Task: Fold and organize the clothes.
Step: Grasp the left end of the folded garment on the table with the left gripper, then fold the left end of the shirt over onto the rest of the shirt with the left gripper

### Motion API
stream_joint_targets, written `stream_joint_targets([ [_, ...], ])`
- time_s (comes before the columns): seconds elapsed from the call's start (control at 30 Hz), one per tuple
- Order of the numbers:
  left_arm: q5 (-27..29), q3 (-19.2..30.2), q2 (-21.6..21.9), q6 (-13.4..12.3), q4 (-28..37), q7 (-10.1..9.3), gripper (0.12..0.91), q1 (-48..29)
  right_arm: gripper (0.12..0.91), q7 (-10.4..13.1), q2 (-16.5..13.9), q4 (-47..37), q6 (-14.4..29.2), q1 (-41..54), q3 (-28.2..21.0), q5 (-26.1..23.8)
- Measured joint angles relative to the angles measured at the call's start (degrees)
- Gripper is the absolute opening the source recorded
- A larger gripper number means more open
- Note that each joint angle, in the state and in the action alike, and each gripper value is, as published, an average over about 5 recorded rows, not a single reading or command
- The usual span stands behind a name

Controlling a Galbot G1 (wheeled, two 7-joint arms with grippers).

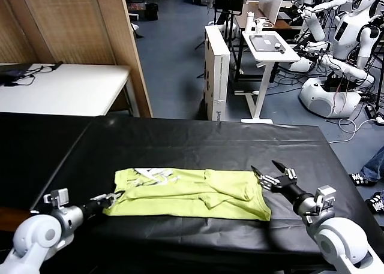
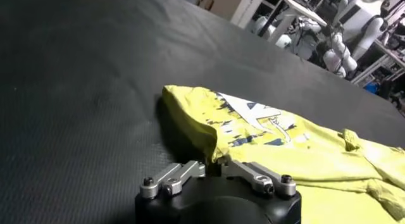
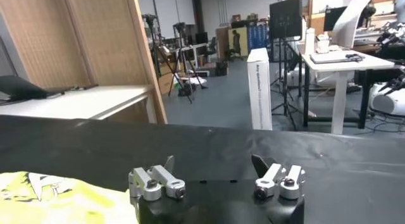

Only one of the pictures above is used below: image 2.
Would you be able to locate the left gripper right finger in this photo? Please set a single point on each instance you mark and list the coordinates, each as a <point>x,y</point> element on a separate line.
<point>256,176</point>

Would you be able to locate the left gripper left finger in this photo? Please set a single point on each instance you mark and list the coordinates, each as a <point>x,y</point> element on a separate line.
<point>177,177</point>

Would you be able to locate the yellow-green t-shirt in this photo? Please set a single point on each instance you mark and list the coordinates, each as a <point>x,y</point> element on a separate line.
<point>316,162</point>

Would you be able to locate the black table cover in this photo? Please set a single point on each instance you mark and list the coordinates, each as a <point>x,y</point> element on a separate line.
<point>95,70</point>

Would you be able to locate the white standing desk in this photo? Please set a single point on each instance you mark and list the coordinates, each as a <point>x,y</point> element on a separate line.
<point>294,13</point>

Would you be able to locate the white humanoid robot with base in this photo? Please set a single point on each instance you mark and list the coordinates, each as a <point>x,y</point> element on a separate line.
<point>357,19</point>

